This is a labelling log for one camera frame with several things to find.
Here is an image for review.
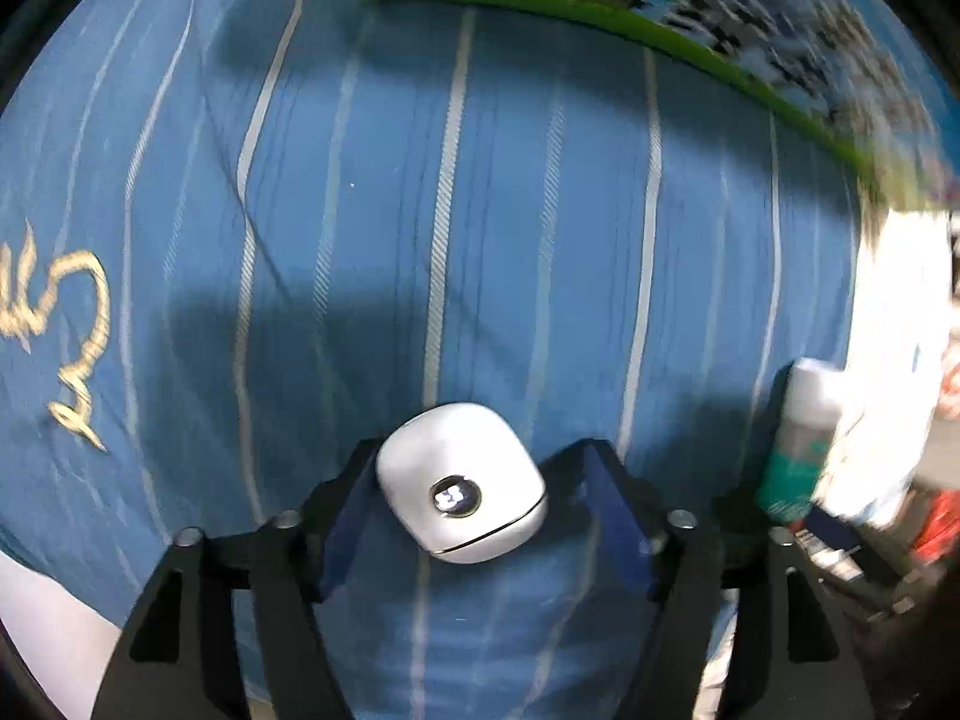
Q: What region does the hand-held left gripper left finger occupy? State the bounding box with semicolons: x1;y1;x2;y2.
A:
90;439;387;720

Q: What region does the blue striped blanket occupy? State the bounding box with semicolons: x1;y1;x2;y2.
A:
0;0;871;720

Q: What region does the white spray bottle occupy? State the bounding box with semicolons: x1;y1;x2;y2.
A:
754;358;848;522

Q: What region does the white earbud case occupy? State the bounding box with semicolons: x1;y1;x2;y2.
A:
375;403;550;565

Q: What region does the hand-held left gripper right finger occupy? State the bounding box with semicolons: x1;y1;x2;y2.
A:
540;436;875;720

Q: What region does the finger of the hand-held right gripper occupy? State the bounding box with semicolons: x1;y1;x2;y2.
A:
795;502;884;587

